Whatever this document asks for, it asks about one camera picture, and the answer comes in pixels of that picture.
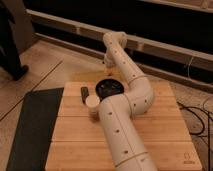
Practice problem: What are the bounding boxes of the black floor mat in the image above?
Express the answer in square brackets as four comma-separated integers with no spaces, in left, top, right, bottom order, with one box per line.
[6,88,63,171]

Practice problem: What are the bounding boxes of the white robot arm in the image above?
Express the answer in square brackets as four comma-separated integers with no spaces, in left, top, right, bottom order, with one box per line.
[99,32,158,171]

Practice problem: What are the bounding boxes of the white paper cup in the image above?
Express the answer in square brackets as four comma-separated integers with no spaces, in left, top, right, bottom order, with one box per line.
[86,95,100,115]

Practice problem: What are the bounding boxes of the black remote control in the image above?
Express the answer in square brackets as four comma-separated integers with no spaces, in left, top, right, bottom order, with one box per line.
[81,87,89,104]

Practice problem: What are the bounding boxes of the dark ceramic bowl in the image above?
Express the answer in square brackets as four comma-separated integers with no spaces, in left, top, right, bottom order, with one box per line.
[95,79,124,100]

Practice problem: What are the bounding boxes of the black cables on floor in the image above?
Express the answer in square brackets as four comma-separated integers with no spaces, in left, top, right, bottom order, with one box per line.
[176,96,213,171]

